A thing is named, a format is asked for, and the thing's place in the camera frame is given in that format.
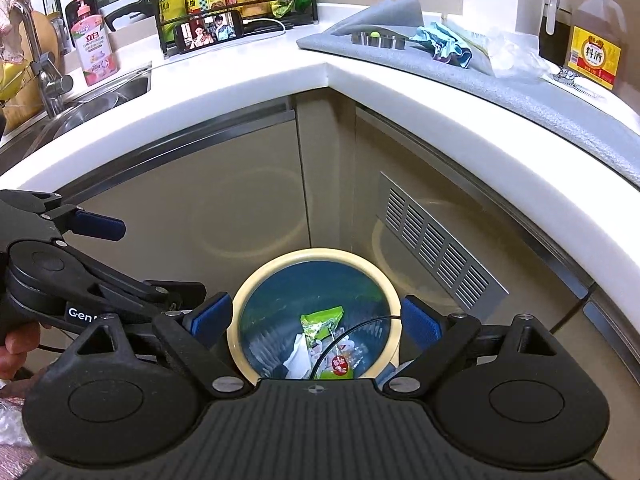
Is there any dark soy sauce dispenser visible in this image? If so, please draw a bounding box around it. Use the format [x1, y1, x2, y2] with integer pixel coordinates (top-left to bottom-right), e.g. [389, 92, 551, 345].
[538, 0, 572, 67]

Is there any person left hand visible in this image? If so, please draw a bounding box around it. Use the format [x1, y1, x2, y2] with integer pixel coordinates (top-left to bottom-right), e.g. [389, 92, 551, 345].
[0, 322, 51, 380]

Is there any green snack bag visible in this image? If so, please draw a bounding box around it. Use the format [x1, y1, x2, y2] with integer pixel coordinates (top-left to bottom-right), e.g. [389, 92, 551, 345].
[299, 306, 344, 356]

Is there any grey counter mat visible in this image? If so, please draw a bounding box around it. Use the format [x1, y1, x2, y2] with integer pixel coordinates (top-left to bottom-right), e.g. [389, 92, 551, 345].
[297, 0, 639, 184]

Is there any steel kitchen faucet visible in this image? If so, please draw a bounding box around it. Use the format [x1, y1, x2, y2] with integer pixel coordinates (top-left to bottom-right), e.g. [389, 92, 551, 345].
[15, 0, 74, 117]

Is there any silver vent grille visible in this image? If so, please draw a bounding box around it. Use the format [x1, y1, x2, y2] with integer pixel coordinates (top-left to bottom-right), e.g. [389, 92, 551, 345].
[378, 174, 509, 318]

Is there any pink dish soap bottle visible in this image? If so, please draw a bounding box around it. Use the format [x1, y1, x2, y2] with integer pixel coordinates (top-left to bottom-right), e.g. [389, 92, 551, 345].
[65, 0, 119, 87]

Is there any blue wrapper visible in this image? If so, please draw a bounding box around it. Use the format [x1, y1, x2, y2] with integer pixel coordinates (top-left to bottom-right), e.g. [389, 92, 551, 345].
[409, 22, 473, 68]

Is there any cream blue trash bin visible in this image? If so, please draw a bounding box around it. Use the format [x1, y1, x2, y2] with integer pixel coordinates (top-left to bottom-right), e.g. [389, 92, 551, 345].
[227, 248, 401, 382]

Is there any stainless steel sink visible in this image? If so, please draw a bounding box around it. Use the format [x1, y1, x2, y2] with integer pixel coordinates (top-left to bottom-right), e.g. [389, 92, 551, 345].
[0, 64, 152, 174]

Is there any smartphone showing video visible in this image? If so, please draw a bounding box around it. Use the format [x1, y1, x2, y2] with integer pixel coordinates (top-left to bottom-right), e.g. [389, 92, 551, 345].
[175, 10, 244, 53]

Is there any cooking wine jug yellow label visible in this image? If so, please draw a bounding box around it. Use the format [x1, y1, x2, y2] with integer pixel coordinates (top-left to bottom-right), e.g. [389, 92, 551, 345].
[565, 0, 628, 93]

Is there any clear plastic bag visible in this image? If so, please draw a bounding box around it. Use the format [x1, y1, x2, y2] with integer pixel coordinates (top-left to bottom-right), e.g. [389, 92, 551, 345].
[440, 14, 561, 79]

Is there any white charging cable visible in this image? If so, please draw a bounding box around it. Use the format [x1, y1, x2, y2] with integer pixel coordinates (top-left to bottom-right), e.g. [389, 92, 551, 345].
[244, 16, 289, 42]

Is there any metal flower egg ring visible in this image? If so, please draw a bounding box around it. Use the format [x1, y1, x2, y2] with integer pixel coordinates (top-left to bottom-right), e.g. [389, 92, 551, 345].
[349, 29, 409, 51]

